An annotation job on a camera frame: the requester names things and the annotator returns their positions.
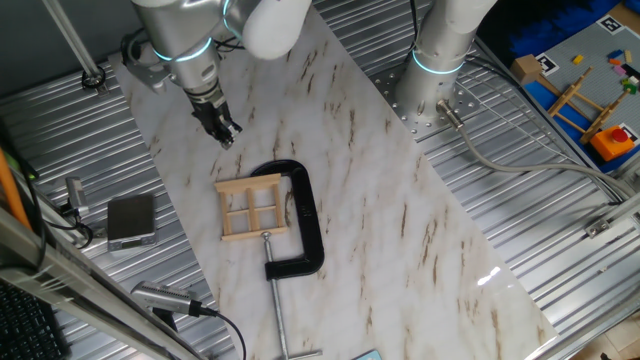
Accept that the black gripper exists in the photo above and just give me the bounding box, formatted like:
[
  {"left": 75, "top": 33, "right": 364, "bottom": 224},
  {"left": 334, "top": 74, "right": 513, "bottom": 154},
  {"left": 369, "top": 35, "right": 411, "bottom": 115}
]
[{"left": 191, "top": 94, "right": 244, "bottom": 151}]

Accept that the small wooden sliding sash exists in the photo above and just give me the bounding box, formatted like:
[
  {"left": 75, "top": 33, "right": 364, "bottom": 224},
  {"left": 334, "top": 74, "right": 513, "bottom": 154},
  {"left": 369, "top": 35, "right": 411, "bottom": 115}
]
[{"left": 225, "top": 209, "right": 250, "bottom": 235}]

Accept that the black C-clamp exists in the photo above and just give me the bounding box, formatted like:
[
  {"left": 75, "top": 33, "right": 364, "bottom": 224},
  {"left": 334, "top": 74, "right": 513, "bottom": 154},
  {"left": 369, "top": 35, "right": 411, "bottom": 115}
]
[{"left": 249, "top": 158, "right": 326, "bottom": 360}]

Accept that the silver digital scale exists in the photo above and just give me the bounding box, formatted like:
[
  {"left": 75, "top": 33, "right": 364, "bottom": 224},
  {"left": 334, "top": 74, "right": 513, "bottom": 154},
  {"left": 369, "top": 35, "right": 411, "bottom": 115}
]
[{"left": 106, "top": 193, "right": 160, "bottom": 253}]

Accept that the white marble pattern board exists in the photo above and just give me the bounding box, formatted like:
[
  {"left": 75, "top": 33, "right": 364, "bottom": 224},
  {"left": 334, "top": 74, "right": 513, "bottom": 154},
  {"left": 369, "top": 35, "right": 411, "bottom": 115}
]
[{"left": 107, "top": 4, "right": 559, "bottom": 360}]

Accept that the aluminium pole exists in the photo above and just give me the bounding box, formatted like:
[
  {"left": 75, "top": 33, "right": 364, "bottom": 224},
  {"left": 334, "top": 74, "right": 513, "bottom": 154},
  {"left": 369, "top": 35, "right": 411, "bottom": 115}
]
[{"left": 42, "top": 0, "right": 109, "bottom": 96}]

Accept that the orange pole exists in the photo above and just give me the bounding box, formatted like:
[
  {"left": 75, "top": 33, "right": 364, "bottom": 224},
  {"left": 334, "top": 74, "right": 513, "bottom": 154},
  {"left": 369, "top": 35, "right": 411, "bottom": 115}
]
[{"left": 0, "top": 147, "right": 32, "bottom": 231}]

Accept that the black keyboard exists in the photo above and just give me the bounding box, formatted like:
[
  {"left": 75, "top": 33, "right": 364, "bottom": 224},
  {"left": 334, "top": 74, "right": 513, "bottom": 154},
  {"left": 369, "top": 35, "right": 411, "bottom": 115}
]
[{"left": 0, "top": 279, "right": 69, "bottom": 360}]

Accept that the small cardboard box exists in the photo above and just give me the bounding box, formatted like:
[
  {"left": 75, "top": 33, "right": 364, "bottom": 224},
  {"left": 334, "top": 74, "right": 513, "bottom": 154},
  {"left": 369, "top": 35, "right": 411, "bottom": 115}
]
[{"left": 509, "top": 53, "right": 544, "bottom": 86}]

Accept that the black white marker tag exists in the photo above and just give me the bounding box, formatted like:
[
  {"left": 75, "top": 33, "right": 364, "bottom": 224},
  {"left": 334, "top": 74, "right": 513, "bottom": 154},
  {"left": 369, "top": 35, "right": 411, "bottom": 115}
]
[
  {"left": 597, "top": 14, "right": 626, "bottom": 36},
  {"left": 619, "top": 122, "right": 640, "bottom": 146},
  {"left": 534, "top": 52, "right": 560, "bottom": 77}
]

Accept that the small wooden easel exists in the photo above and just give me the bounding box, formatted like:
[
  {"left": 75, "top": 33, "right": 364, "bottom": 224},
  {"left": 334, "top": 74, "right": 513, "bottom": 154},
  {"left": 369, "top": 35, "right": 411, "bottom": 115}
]
[{"left": 547, "top": 66, "right": 632, "bottom": 146}]

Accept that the blue foam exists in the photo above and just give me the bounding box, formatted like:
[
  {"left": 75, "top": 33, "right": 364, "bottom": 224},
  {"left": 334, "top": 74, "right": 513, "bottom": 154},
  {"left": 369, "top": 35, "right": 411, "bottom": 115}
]
[{"left": 509, "top": 0, "right": 621, "bottom": 59}]

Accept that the grey lego baseplate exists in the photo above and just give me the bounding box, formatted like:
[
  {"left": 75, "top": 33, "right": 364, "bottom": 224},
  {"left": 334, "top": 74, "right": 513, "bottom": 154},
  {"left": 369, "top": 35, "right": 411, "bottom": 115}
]
[{"left": 522, "top": 14, "right": 640, "bottom": 151}]

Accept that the orange box with red button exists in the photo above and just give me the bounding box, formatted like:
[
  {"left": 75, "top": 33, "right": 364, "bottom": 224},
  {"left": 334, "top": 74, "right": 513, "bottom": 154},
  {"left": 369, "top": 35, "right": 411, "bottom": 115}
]
[{"left": 589, "top": 124, "right": 636, "bottom": 162}]

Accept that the small wooden window frame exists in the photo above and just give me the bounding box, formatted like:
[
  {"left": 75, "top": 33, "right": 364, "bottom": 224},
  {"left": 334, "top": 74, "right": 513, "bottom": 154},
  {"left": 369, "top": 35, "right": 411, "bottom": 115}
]
[{"left": 213, "top": 173, "right": 290, "bottom": 243}]

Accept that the wrist camera on silver bracket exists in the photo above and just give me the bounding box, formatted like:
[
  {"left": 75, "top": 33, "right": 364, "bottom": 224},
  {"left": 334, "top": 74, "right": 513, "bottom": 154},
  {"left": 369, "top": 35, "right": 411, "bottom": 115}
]
[{"left": 119, "top": 28, "right": 174, "bottom": 94}]

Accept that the black rubber ring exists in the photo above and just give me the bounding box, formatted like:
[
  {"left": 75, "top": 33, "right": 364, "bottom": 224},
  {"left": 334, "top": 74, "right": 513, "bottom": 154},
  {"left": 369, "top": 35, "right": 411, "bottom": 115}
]
[{"left": 81, "top": 64, "right": 107, "bottom": 91}]

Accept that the black cable connector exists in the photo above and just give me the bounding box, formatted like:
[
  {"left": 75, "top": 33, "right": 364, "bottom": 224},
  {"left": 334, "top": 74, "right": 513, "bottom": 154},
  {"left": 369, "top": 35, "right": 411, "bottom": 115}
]
[{"left": 66, "top": 177, "right": 90, "bottom": 217}]

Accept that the silver vented camera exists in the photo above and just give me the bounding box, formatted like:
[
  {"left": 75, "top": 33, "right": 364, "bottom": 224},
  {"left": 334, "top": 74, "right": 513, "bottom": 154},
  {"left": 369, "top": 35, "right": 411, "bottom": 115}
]
[{"left": 130, "top": 280, "right": 204, "bottom": 317}]

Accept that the black camera cable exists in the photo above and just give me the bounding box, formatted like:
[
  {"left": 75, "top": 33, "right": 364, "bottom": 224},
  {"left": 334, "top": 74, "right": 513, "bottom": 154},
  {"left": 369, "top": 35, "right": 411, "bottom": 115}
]
[{"left": 188, "top": 299, "right": 248, "bottom": 360}]

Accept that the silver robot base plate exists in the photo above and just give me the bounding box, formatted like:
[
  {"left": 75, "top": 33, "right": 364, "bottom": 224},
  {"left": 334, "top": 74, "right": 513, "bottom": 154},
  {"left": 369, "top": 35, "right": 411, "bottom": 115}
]
[{"left": 369, "top": 59, "right": 481, "bottom": 144}]

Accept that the thick black cable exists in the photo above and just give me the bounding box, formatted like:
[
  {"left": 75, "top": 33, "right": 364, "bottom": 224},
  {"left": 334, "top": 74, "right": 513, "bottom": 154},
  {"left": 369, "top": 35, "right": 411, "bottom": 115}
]
[{"left": 0, "top": 117, "right": 49, "bottom": 274}]

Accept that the black cable bundle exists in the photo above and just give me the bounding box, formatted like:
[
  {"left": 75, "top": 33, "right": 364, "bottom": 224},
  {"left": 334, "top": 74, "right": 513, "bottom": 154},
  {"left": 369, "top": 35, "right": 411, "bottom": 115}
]
[{"left": 405, "top": 0, "right": 422, "bottom": 59}]

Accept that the aluminium frame beam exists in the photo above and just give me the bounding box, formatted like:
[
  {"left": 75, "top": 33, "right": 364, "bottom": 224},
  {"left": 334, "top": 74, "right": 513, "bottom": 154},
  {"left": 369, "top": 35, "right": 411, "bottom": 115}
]
[{"left": 0, "top": 207, "right": 201, "bottom": 360}]

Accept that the grey cable with metal connector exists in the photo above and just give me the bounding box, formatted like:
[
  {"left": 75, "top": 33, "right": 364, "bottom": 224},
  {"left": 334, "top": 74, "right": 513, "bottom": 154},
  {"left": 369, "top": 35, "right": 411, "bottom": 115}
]
[{"left": 435, "top": 98, "right": 634, "bottom": 201}]

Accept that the aluminium rail with bracket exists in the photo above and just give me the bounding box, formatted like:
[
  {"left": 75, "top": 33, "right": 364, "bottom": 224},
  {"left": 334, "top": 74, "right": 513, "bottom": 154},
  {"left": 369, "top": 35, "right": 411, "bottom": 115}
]
[{"left": 583, "top": 191, "right": 640, "bottom": 240}]

